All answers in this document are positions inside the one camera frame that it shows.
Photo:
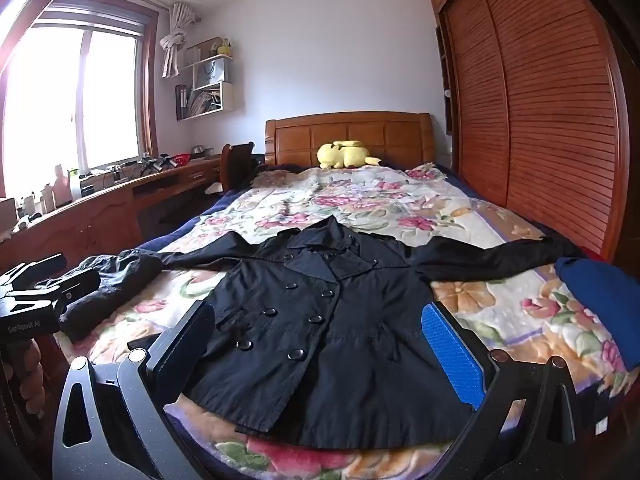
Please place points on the wooden side shelf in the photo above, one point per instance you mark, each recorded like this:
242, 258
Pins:
445, 60

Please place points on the dark crinkled jacket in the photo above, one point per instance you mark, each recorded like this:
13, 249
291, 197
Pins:
110, 280

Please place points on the yellow plush toy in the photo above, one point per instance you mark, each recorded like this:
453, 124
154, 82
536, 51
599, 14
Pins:
345, 155

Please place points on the row of books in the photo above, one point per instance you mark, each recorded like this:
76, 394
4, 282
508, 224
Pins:
197, 102

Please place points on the wooden chair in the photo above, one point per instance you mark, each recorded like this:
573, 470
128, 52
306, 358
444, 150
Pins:
235, 165

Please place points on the red basket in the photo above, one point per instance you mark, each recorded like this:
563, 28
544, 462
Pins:
183, 160

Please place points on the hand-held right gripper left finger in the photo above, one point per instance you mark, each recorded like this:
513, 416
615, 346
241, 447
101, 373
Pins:
190, 335

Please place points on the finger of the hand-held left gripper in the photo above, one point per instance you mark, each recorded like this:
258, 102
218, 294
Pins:
77, 284
35, 270

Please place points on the window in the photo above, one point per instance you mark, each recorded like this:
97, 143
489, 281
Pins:
50, 100

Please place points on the floral blanket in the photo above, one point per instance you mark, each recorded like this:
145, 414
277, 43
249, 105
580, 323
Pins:
350, 200

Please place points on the person's left hand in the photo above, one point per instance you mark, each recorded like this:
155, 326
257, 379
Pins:
30, 370

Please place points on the small yellow toy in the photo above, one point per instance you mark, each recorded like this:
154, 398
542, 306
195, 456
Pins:
225, 49

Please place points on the wooden desk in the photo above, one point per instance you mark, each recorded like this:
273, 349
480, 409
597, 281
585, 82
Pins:
100, 210

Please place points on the black devices on desk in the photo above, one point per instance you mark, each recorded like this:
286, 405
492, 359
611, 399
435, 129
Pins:
157, 165

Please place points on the tied beige curtain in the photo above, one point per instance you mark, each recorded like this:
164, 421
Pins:
172, 42

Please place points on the wooden louvered wardrobe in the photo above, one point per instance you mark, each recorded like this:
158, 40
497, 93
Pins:
540, 110

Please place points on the blue folded cloth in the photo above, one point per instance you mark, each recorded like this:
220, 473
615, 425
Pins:
595, 290

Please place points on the white paper bag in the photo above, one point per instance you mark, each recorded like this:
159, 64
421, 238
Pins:
212, 72

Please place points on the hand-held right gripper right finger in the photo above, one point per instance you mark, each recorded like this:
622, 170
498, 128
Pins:
450, 350

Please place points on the wooden bed headboard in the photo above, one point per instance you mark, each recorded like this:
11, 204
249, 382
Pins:
350, 130

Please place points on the metal pot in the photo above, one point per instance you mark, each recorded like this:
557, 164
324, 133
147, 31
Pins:
201, 151

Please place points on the white wall shelf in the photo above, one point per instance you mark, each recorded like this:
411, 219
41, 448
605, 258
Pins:
227, 97

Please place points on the black double-breasted coat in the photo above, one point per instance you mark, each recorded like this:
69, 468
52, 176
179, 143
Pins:
320, 340

